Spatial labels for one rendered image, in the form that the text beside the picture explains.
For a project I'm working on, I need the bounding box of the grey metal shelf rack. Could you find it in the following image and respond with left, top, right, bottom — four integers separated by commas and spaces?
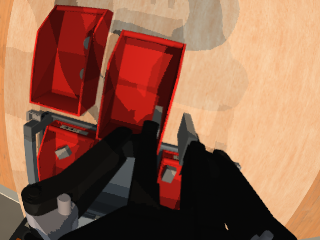
23, 109, 178, 228

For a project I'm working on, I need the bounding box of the grey metal block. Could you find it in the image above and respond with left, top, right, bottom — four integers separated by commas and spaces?
161, 165, 177, 183
55, 145, 72, 160

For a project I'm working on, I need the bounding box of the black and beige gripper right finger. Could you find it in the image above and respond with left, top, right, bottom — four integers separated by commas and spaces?
177, 113, 297, 240

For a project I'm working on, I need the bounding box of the black case with orange latches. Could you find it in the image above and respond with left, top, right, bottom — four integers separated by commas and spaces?
9, 217, 44, 240

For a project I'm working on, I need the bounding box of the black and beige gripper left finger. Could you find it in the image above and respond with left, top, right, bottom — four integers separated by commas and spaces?
21, 105, 163, 240

